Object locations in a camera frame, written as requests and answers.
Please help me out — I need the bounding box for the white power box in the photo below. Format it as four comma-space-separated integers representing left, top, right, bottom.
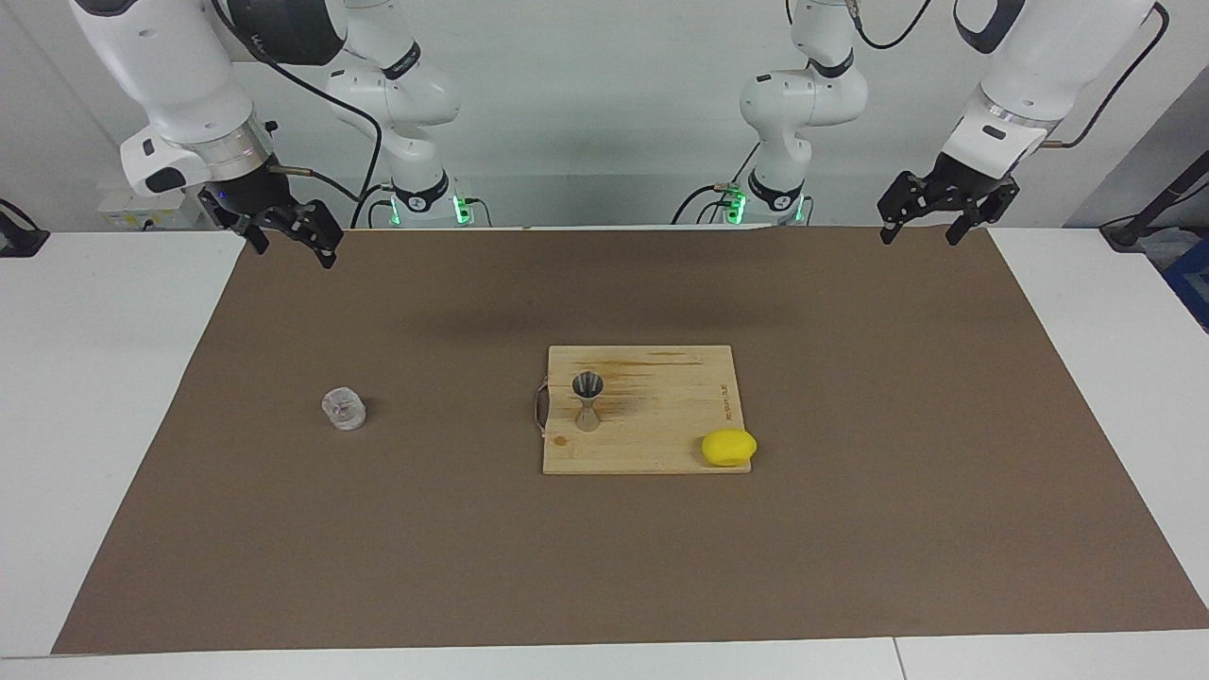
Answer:
97, 184, 204, 232

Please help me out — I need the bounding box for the black object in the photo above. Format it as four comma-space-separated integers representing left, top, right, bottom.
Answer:
0, 198, 50, 258

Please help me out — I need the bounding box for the steel double jigger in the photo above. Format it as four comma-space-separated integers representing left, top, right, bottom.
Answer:
572, 371, 607, 434

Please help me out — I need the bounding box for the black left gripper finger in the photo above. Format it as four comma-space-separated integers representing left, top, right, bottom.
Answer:
946, 184, 1019, 247
878, 173, 936, 247

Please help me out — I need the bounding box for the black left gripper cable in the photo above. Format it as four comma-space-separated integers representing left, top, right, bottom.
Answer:
850, 0, 1170, 150

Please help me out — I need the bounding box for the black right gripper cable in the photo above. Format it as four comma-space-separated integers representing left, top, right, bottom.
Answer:
210, 0, 383, 230

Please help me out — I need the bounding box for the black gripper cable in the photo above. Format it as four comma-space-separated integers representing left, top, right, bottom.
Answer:
210, 0, 383, 230
850, 0, 1170, 150

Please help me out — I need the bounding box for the brown table mat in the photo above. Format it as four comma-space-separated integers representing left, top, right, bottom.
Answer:
52, 227, 1209, 655

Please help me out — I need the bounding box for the black base cable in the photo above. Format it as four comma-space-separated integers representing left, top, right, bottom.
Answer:
671, 137, 761, 226

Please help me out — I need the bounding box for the wooden cutting board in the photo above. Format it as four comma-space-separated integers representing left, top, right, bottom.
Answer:
532, 345, 754, 476

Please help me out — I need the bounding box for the yellow lemon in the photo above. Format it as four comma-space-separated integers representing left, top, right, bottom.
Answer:
701, 429, 758, 469

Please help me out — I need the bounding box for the black stand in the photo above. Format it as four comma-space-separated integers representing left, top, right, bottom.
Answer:
1100, 149, 1209, 251

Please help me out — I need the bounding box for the small clear glass cup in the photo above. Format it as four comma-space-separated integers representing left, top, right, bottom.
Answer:
322, 387, 367, 433

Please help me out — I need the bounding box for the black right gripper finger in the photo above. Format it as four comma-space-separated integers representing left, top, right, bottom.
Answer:
276, 200, 343, 270
198, 208, 270, 256

